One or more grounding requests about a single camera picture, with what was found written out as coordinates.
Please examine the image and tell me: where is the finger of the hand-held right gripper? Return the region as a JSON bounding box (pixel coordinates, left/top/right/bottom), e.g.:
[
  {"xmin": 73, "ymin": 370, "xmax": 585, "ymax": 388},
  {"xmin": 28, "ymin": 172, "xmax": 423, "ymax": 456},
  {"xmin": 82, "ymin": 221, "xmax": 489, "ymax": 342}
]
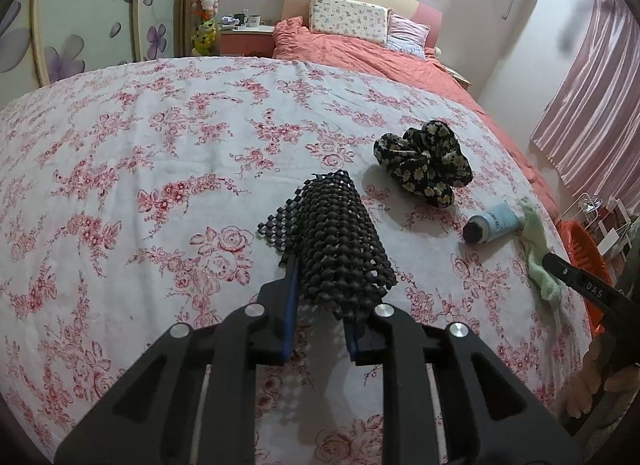
[{"xmin": 542, "ymin": 252, "xmax": 640, "ymax": 326}]

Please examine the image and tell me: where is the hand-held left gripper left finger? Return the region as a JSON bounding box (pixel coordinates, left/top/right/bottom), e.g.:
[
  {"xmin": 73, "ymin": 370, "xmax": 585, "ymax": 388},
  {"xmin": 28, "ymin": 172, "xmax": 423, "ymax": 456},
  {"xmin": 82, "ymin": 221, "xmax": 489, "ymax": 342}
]
[{"xmin": 54, "ymin": 260, "xmax": 301, "ymax": 465}]

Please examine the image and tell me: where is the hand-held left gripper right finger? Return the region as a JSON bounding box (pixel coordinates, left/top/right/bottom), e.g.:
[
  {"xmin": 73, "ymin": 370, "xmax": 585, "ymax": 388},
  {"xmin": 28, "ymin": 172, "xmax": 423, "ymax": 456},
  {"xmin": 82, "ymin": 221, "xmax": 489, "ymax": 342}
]
[{"xmin": 344, "ymin": 302, "xmax": 583, "ymax": 465}]

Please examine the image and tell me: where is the orange plastic basket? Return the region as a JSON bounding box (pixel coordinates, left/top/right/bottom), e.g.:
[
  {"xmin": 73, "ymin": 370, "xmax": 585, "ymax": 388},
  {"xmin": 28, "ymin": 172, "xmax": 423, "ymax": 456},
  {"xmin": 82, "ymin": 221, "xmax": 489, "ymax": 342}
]
[{"xmin": 557, "ymin": 219, "xmax": 618, "ymax": 341}]

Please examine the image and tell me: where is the light green cloth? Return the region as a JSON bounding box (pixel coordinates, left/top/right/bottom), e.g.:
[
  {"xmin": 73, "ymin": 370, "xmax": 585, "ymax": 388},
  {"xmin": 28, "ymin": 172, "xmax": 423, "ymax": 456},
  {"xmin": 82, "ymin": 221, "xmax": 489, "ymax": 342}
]
[{"xmin": 517, "ymin": 198, "xmax": 563, "ymax": 303}]

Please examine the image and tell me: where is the black mesh mat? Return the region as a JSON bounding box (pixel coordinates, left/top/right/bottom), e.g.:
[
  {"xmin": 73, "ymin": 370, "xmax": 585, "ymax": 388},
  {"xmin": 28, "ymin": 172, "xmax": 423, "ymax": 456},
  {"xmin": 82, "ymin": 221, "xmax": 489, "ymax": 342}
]
[{"xmin": 257, "ymin": 172, "xmax": 398, "ymax": 323}]

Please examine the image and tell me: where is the person's right hand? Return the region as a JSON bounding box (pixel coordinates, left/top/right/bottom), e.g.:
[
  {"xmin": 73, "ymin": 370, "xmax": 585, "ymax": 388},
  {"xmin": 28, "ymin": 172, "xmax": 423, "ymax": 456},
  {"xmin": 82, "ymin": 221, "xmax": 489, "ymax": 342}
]
[{"xmin": 562, "ymin": 340, "xmax": 640, "ymax": 421}]

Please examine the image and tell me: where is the light blue tube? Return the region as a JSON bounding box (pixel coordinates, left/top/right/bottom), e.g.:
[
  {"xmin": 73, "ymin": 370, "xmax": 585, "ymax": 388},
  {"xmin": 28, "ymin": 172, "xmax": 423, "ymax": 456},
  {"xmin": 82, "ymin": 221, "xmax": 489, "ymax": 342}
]
[{"xmin": 462, "ymin": 198, "xmax": 525, "ymax": 246}]

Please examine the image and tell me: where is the pink curtain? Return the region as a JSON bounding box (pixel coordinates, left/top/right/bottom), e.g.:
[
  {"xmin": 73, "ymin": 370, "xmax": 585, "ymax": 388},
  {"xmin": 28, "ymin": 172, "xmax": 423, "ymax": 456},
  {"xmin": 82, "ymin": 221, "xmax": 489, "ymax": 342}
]
[{"xmin": 530, "ymin": 0, "xmax": 640, "ymax": 206}]

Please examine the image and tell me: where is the black floral cloth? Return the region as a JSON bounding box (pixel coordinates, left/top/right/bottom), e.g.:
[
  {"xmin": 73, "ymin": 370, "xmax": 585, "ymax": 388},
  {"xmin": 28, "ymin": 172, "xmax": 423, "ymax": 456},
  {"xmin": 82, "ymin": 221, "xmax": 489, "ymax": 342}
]
[{"xmin": 373, "ymin": 120, "xmax": 474, "ymax": 208}]

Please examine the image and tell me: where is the pink floral blanket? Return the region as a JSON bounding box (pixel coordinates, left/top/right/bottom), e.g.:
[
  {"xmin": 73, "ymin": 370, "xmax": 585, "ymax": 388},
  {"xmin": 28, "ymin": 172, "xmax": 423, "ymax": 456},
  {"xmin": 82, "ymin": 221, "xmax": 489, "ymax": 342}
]
[{"xmin": 0, "ymin": 56, "xmax": 596, "ymax": 465}]

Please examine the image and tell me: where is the beige nightstand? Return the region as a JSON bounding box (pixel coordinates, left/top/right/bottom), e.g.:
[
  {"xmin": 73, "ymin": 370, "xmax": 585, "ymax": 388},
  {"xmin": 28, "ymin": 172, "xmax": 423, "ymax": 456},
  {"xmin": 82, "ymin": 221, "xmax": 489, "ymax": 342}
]
[{"xmin": 442, "ymin": 65, "xmax": 472, "ymax": 91}]

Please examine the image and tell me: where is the pink nightstand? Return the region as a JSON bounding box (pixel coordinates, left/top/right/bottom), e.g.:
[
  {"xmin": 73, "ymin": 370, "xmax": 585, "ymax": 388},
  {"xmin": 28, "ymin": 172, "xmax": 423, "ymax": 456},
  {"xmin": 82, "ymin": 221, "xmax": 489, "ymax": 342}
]
[{"xmin": 219, "ymin": 25, "xmax": 276, "ymax": 58}]

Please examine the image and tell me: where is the green plush toy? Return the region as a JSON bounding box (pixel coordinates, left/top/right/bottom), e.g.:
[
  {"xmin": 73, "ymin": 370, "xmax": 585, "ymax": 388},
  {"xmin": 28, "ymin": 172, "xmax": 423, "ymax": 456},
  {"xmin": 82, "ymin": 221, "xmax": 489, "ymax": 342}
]
[{"xmin": 192, "ymin": 18, "xmax": 218, "ymax": 56}]

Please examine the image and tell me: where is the floral pillow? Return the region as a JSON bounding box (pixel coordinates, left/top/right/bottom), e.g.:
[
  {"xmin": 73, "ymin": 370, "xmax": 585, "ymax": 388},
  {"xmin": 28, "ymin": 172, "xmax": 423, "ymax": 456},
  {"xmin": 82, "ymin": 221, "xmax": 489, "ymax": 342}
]
[{"xmin": 309, "ymin": 0, "xmax": 390, "ymax": 46}]

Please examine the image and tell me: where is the striped pink pillow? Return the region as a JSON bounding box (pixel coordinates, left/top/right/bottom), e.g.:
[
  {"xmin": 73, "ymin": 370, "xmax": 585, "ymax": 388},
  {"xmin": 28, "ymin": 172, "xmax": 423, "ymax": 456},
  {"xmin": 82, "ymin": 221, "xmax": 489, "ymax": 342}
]
[{"xmin": 386, "ymin": 12, "xmax": 432, "ymax": 56}]

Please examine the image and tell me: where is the wardrobe with flower doors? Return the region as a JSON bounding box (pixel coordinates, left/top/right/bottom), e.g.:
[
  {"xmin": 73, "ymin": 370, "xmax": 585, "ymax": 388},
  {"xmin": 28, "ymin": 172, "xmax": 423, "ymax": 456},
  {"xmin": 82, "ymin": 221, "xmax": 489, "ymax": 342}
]
[{"xmin": 0, "ymin": 0, "xmax": 196, "ymax": 111}]

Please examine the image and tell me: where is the white wire rack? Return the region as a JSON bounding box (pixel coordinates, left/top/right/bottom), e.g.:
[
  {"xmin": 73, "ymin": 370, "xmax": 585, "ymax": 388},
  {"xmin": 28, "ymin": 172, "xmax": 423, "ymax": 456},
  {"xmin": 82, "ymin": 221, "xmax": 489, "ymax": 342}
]
[{"xmin": 567, "ymin": 192, "xmax": 640, "ymax": 261}]

